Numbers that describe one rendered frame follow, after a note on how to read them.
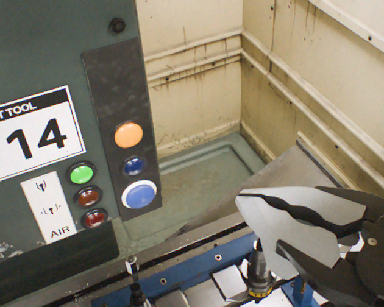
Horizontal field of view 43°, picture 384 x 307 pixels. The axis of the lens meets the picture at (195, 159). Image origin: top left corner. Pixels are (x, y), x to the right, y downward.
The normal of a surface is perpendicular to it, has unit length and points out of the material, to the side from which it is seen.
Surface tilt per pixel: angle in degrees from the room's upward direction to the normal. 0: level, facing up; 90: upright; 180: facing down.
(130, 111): 90
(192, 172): 0
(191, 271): 0
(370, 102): 90
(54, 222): 90
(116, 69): 90
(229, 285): 0
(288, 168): 24
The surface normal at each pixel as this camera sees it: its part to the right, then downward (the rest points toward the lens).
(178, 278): -0.04, -0.72
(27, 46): 0.43, 0.62
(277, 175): -0.41, -0.52
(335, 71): -0.91, 0.31
